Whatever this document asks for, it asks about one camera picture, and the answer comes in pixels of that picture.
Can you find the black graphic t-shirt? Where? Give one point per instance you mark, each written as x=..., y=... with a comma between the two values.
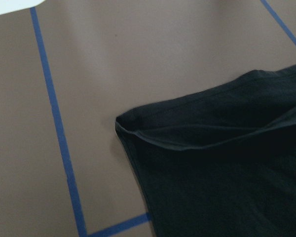
x=221, y=162

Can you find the brown table mat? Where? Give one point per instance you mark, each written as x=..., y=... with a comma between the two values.
x=68, y=73

